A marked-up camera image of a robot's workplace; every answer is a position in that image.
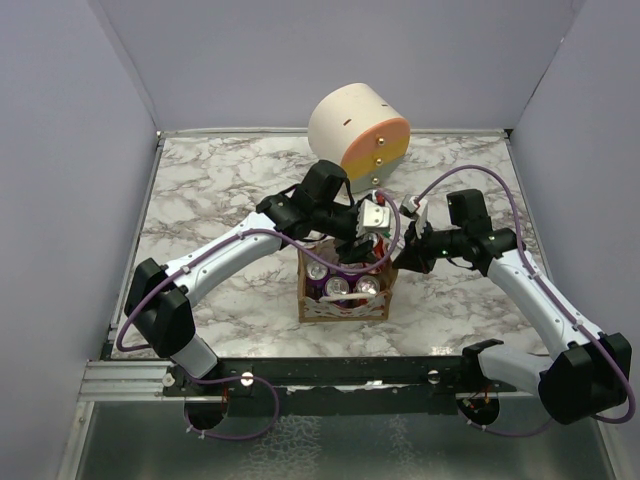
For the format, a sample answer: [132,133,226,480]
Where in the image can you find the round pastel drawer cabinet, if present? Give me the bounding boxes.
[307,83,411,193]

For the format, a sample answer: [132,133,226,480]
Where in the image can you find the red soda can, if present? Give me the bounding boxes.
[363,232,389,263]
[353,275,382,301]

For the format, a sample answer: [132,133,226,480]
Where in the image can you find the red soda can front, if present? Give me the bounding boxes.
[363,232,389,263]

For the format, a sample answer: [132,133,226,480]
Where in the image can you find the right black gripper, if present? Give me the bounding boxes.
[393,216,467,274]

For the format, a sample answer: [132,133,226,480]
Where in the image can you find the purple soda can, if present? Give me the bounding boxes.
[340,272,362,283]
[305,261,329,300]
[323,276,351,303]

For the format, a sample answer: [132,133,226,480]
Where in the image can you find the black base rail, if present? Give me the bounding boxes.
[163,355,512,417]

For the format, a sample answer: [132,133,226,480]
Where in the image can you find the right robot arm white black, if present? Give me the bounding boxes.
[393,189,632,425]

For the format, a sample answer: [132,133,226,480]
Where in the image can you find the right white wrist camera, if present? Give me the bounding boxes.
[399,194,430,238]

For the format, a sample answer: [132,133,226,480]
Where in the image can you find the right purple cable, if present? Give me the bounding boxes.
[414,164,632,438]

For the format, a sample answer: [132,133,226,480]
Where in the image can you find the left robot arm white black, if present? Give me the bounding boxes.
[124,160,391,395]

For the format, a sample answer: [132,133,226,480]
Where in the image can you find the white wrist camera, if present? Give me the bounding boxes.
[399,194,430,238]
[356,199,392,237]

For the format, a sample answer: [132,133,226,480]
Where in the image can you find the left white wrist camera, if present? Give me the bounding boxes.
[356,199,392,237]

